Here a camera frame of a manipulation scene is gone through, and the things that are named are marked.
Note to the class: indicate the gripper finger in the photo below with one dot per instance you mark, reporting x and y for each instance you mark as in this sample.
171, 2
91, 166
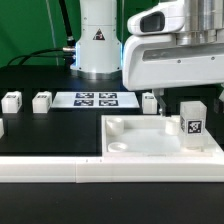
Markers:
159, 93
219, 104

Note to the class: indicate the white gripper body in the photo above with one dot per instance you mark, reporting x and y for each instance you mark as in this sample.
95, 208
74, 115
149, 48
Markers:
152, 62

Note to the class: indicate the white square table top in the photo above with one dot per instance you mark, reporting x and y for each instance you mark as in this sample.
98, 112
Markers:
152, 135

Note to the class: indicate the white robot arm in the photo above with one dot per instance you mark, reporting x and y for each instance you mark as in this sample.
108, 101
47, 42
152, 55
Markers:
176, 43

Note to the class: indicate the tag plate with markers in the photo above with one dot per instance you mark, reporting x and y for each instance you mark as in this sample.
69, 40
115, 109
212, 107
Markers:
95, 100

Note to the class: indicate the partial white block left edge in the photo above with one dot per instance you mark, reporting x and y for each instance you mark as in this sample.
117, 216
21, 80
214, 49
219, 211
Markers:
1, 128

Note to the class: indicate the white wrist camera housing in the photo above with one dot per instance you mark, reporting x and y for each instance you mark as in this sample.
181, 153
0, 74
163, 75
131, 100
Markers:
159, 21

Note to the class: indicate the white U-shaped fence wall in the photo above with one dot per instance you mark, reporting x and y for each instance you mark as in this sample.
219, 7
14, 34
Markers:
111, 169

